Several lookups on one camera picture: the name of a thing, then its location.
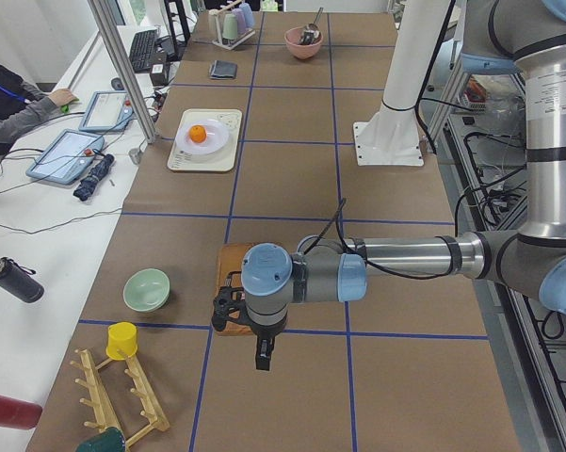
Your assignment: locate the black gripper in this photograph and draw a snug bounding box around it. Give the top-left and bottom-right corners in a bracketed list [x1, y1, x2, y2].
[251, 322, 286, 371]

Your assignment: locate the white plate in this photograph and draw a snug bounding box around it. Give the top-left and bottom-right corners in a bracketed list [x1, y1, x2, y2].
[175, 119, 230, 155]

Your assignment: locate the orange fruit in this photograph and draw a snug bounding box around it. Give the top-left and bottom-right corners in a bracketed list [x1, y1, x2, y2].
[188, 124, 207, 143]

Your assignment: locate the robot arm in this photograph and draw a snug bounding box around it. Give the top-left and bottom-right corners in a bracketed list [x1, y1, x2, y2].
[229, 12, 495, 378]

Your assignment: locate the cream bear tray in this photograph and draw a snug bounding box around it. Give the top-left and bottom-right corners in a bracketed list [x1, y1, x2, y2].
[167, 108, 242, 172]

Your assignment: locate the wooden cutting board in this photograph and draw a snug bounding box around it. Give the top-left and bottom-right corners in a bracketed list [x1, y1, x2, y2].
[215, 242, 288, 337]

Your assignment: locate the light green bowl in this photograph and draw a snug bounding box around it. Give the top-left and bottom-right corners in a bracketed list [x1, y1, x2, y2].
[122, 268, 170, 313]

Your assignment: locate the yellow plastic cup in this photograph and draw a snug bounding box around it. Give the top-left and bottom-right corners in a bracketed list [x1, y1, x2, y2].
[105, 322, 138, 361]

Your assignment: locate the wooden mug rack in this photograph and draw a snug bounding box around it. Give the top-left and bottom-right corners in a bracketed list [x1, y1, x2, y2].
[70, 348, 170, 451]

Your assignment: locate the dark green cup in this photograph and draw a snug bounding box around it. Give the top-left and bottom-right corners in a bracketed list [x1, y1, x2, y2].
[75, 427, 126, 452]

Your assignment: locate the folded navy umbrella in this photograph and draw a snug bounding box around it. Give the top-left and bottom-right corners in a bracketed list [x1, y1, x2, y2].
[73, 154, 115, 202]

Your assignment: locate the red bottle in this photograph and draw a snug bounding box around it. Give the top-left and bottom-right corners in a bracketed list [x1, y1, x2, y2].
[0, 395, 42, 430]

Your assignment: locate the black water bottle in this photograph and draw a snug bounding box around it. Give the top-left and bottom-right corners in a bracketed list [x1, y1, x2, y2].
[0, 257, 44, 303]

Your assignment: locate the near teach pendant tablet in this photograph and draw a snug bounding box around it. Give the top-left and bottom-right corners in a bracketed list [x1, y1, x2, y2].
[25, 129, 105, 186]

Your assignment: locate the teach pendant tablet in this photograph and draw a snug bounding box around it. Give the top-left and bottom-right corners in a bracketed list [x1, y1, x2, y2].
[25, 129, 105, 186]
[78, 90, 134, 133]

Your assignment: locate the folded grey cloth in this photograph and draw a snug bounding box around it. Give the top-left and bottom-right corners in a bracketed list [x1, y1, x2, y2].
[209, 60, 237, 80]

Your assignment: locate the far teach pendant tablet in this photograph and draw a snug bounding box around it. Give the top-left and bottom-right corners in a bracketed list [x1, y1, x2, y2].
[78, 90, 134, 133]

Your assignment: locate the computer mouse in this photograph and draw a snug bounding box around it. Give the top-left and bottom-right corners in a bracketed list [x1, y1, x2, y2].
[111, 77, 124, 90]

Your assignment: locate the pink bowl with ice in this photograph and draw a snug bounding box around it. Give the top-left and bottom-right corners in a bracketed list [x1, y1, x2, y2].
[284, 26, 323, 60]

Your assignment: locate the green plastic cup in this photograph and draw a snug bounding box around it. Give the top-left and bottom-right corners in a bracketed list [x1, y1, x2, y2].
[222, 12, 238, 40]

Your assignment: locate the black keyboard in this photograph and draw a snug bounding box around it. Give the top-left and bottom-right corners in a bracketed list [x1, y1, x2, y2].
[128, 28, 158, 73]

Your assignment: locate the metal scoop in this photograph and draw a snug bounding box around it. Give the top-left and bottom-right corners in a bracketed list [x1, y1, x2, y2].
[299, 7, 324, 45]

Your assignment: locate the purple plastic cup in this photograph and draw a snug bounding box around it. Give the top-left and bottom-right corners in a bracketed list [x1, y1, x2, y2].
[232, 8, 247, 35]

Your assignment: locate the blue plastic cup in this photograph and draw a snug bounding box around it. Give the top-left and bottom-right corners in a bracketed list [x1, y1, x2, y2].
[239, 3, 255, 28]

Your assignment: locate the seated person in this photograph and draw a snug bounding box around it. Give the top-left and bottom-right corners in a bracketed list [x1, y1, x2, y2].
[0, 64, 77, 156]

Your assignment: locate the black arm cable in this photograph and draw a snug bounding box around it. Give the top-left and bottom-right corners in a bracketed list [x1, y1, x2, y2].
[300, 198, 458, 280]

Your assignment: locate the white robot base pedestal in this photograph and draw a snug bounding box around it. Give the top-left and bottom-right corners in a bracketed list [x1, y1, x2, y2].
[353, 0, 454, 167]

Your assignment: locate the white wire cup rack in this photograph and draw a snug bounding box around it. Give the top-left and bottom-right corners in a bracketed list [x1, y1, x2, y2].
[208, 0, 255, 50]

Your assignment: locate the aluminium frame post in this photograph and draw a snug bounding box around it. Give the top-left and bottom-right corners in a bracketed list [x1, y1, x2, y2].
[88, 0, 157, 144]

